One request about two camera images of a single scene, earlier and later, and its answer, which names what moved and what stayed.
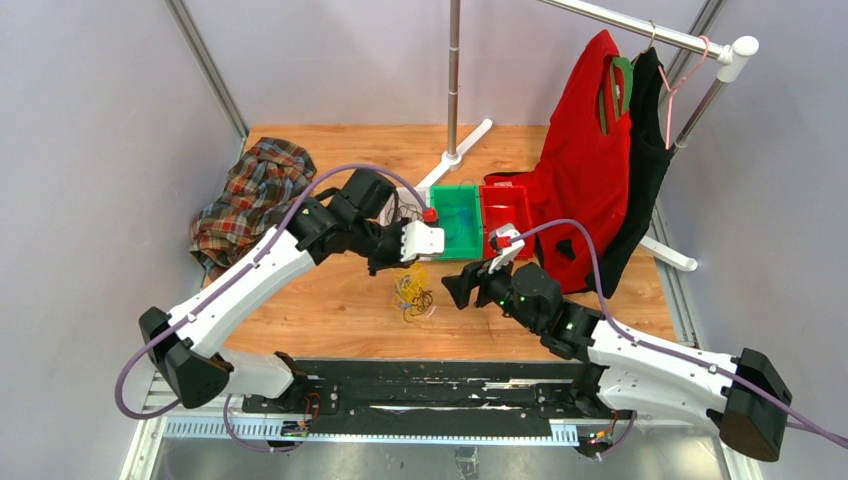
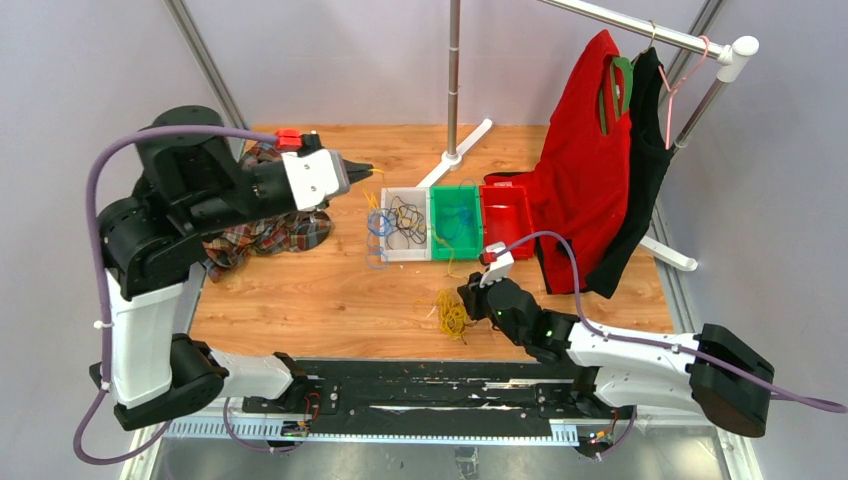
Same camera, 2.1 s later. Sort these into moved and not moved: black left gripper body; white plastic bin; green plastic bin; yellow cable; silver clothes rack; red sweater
Moved: yellow cable; black left gripper body
Not moved: green plastic bin; silver clothes rack; white plastic bin; red sweater
